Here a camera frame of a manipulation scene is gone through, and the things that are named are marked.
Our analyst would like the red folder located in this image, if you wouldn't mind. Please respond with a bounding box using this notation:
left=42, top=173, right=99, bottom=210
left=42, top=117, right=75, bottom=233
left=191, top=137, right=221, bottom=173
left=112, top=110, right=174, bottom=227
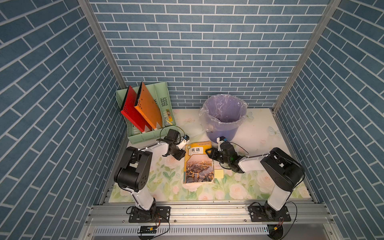
left=121, top=86, right=153, bottom=133

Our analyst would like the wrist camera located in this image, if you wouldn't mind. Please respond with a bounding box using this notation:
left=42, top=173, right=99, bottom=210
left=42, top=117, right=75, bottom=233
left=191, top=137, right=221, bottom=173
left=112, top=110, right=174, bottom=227
left=217, top=137, right=228, bottom=152
left=177, top=135, right=190, bottom=150

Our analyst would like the green file organizer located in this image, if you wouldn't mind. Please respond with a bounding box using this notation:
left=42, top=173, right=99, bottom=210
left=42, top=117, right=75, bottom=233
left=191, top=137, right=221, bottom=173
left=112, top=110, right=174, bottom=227
left=116, top=82, right=178, bottom=145

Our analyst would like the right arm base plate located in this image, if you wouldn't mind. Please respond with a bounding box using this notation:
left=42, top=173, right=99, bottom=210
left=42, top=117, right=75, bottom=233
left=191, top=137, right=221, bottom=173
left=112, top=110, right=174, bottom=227
left=248, top=205, right=292, bottom=223

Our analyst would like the yellow sticky note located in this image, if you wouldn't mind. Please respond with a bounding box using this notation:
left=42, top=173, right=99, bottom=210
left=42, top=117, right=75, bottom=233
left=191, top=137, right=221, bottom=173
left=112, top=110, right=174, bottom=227
left=214, top=169, right=224, bottom=179

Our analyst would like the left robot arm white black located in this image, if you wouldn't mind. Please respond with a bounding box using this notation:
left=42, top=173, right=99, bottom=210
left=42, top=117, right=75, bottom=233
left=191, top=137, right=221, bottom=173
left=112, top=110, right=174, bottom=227
left=114, top=129, right=190, bottom=215

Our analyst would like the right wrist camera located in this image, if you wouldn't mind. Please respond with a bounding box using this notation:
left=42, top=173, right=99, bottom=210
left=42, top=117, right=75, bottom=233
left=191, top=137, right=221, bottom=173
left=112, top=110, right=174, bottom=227
left=217, top=137, right=228, bottom=152

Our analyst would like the small circuit board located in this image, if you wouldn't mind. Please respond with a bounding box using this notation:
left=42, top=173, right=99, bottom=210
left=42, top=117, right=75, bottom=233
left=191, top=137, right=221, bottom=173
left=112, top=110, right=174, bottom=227
left=138, top=226, right=157, bottom=235

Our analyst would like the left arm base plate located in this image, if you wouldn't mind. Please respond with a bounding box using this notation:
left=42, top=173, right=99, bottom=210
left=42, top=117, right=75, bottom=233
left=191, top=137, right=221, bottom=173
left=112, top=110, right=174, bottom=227
left=126, top=206, right=171, bottom=223

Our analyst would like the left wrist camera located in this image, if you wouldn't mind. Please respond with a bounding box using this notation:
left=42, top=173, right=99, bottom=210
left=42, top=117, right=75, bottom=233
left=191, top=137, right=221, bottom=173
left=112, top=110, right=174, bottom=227
left=177, top=135, right=190, bottom=150

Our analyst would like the orange folder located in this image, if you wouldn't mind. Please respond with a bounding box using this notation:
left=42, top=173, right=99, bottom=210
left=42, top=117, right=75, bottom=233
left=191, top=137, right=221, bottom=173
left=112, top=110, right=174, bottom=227
left=135, top=82, right=163, bottom=130

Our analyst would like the purple trash bin with bag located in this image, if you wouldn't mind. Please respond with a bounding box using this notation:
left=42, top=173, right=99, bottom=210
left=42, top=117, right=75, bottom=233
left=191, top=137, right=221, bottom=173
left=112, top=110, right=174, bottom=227
left=199, top=94, right=248, bottom=143

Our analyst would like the aluminium rail frame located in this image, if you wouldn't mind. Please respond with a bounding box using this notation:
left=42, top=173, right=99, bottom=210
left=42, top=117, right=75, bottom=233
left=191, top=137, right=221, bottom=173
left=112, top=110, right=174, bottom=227
left=79, top=200, right=342, bottom=240

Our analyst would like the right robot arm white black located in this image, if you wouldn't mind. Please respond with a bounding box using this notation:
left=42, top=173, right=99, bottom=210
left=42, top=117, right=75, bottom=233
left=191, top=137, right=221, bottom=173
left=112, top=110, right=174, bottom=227
left=205, top=140, right=305, bottom=213

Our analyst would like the English textbook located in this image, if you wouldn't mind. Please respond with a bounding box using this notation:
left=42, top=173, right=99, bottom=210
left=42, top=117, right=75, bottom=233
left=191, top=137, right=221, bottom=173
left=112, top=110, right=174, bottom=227
left=184, top=141, right=215, bottom=184

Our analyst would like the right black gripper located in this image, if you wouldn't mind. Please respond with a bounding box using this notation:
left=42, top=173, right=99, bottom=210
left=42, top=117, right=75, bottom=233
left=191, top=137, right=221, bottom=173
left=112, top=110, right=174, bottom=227
left=204, top=147, right=231, bottom=166

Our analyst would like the yellow glue tube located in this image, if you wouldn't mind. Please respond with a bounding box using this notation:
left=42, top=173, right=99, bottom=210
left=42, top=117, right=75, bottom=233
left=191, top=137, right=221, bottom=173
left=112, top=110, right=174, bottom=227
left=166, top=109, right=173, bottom=125

